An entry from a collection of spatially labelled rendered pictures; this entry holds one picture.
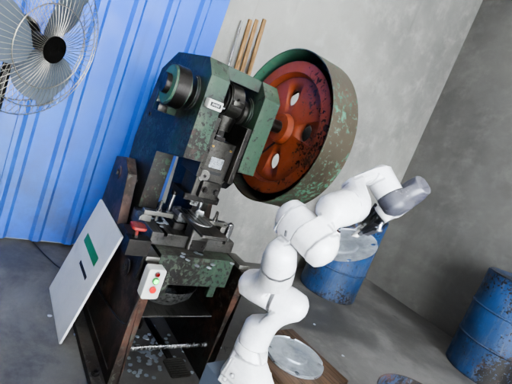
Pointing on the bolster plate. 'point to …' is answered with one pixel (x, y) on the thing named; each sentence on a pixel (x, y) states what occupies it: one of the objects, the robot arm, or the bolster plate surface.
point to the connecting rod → (238, 98)
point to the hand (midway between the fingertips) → (359, 231)
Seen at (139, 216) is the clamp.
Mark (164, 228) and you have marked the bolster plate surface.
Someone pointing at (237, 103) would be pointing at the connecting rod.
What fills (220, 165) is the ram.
